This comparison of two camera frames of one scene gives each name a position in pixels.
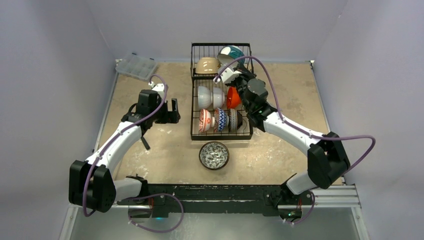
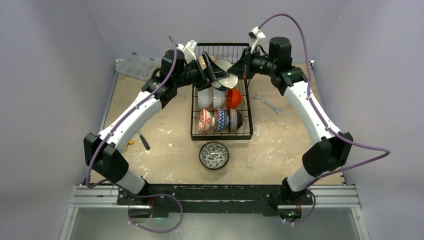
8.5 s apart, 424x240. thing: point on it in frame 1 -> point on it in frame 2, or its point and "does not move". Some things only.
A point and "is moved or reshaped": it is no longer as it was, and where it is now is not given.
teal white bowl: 228,54 is moved or reshaped
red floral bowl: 206,121 does not move
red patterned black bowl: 221,120 does not move
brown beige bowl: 235,119 does not move
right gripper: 241,78 -> 247,66
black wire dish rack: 218,112 does not move
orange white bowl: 234,99 does not move
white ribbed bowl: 205,98 does not move
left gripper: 171,116 -> 213,72
